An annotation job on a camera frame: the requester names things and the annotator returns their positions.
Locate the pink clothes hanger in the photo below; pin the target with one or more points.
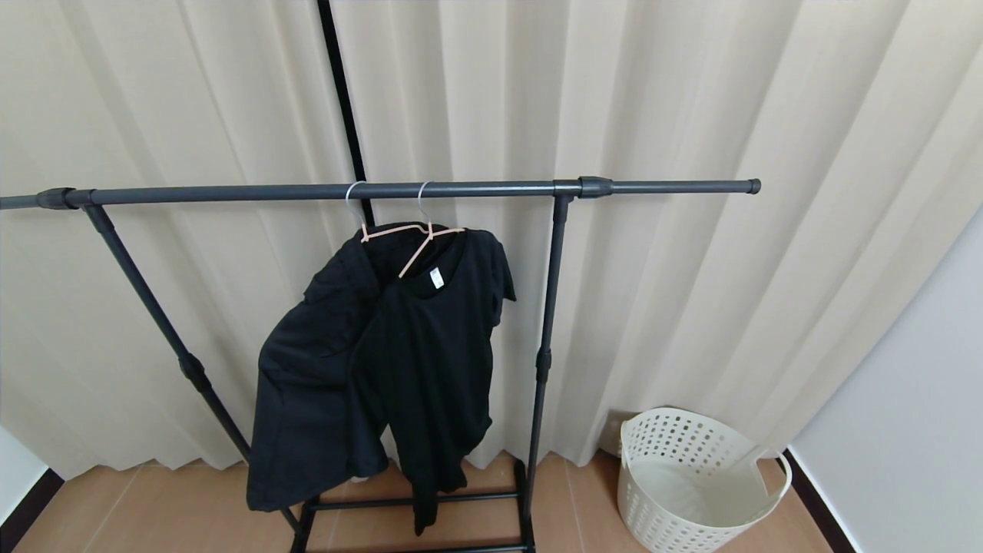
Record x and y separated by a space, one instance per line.
392 228
416 251

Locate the black garment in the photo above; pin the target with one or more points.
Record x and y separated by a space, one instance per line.
430 369

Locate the black shorts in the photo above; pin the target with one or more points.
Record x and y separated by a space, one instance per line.
307 399

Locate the black clothes rack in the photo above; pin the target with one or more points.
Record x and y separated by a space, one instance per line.
230 191

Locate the white laundry basket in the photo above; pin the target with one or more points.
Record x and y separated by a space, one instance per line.
676 491

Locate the white curtain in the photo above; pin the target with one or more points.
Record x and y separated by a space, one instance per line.
153 92
653 92

